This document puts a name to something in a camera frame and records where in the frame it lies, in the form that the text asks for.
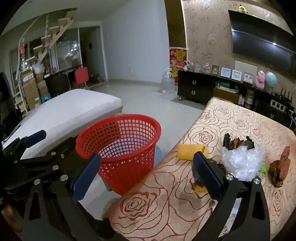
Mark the person's dark pants leg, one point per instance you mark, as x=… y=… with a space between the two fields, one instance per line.
x=99 y=224

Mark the small blue toy house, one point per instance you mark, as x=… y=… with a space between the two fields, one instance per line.
x=197 y=67

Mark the clear water jug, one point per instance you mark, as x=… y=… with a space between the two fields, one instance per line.
x=168 y=83

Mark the round tin can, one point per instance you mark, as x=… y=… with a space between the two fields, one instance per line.
x=249 y=96

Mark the pink hanging toy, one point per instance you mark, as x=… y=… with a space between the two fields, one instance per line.
x=22 y=50
x=47 y=44

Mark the black television cabinet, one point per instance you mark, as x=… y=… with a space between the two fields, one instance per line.
x=192 y=85

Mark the black flat television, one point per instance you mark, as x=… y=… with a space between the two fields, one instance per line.
x=254 y=39

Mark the glass snow globe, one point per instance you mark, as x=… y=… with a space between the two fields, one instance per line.
x=206 y=68

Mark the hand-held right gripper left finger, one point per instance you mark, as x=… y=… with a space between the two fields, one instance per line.
x=86 y=178

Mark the green plastic wrapper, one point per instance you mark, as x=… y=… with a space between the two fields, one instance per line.
x=262 y=168

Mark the white power strip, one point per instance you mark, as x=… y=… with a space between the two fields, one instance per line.
x=279 y=104

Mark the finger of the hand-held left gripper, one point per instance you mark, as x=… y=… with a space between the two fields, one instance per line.
x=69 y=145
x=34 y=137

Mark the wooden drawer box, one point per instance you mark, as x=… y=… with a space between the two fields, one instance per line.
x=225 y=95

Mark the black yellow wrapper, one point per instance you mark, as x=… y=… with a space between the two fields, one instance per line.
x=199 y=185

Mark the light blue globe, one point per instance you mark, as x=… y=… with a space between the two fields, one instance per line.
x=271 y=80

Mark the black router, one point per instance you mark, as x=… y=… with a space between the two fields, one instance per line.
x=283 y=97

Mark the white mattress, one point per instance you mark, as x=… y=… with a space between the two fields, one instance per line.
x=69 y=109

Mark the pink plush toy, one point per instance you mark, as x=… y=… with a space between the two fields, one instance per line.
x=260 y=80

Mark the white wall panel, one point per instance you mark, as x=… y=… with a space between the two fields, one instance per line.
x=246 y=67

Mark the red plastic mesh basket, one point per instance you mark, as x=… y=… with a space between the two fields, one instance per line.
x=129 y=148

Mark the dark small picture frame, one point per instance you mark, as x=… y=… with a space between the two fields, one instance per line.
x=215 y=70

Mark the wooden open staircase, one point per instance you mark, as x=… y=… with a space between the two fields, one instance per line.
x=62 y=23

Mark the red chair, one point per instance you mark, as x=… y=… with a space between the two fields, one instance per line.
x=81 y=75

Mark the clear plastic bag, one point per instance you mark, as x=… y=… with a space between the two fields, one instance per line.
x=240 y=162

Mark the yellow plush toy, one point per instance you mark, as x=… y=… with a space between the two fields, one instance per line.
x=242 y=8

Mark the stack of cardboard boxes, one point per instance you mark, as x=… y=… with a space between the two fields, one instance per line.
x=31 y=90

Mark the white plastic bag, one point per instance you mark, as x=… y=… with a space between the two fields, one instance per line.
x=38 y=69

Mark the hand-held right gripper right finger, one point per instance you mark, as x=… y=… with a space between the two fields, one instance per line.
x=207 y=175

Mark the black chair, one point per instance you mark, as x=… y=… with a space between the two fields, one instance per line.
x=57 y=84

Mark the blue picture frame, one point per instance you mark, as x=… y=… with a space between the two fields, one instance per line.
x=226 y=72

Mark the green flat package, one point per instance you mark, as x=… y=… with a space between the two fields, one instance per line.
x=223 y=85

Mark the small white picture frame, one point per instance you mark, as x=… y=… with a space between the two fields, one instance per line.
x=248 y=77

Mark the red yellow wall poster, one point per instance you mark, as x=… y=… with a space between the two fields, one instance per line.
x=179 y=55

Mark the black curved chair frame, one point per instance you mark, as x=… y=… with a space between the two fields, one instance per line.
x=7 y=97

